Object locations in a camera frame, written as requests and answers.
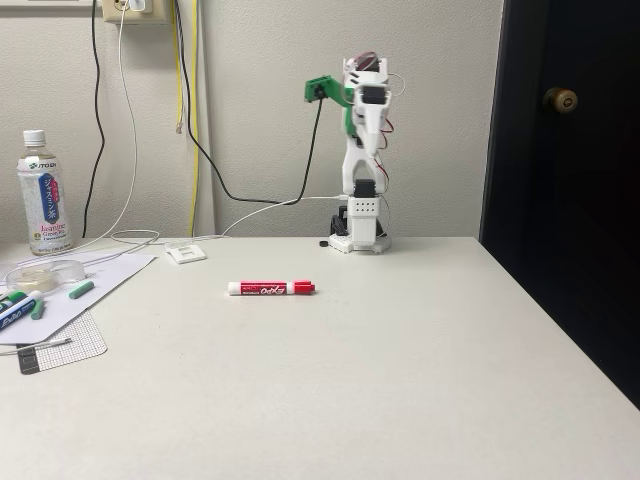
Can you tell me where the beige wall outlet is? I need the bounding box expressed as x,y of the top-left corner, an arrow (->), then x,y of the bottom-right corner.
101,0 -> 171,25

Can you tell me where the white USB cable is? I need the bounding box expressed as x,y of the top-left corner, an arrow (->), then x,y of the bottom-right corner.
110,194 -> 347,259

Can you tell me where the red Expo marker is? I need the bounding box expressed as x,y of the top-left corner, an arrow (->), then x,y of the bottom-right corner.
227,280 -> 317,297

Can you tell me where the brass door knob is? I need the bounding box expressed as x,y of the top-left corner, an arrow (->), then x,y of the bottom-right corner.
543,87 -> 580,115

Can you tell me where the black camera cable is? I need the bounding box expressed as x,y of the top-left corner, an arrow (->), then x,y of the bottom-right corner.
172,0 -> 326,205

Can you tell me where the blue Expo marker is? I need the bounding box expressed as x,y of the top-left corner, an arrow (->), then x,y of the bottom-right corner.
0,290 -> 45,332

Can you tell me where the white printed plastic part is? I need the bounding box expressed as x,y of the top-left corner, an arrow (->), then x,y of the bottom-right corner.
164,241 -> 208,264

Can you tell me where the thin metal probe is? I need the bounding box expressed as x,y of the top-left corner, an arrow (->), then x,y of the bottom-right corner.
0,338 -> 74,356

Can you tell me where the dark door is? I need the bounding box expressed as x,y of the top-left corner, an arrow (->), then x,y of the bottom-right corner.
478,0 -> 640,409

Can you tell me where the white paper sheet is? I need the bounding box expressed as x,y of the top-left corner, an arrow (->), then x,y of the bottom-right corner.
0,249 -> 159,346

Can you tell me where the thick yellow cable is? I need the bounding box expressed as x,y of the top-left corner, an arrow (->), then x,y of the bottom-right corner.
188,0 -> 201,237

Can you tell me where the black power cable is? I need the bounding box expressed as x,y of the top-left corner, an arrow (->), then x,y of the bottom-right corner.
81,0 -> 106,239

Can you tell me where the clear petri dish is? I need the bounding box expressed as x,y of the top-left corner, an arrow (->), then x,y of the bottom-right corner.
3,257 -> 86,293

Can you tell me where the jasmine tea bottle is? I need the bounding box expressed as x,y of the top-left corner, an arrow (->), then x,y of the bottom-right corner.
16,128 -> 74,257

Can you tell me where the white charger cable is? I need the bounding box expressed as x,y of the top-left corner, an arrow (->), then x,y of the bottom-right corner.
17,7 -> 139,266

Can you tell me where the green mounted camera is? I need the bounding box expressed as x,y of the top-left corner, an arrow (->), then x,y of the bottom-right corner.
303,74 -> 347,107

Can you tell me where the green Expo marker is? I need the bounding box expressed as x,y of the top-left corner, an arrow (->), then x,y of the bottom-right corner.
0,289 -> 29,312

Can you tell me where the thin yellow cable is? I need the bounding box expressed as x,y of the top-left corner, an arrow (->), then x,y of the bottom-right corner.
171,0 -> 185,134

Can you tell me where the grid pattern card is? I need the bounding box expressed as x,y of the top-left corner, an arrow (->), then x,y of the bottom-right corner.
16,310 -> 109,375

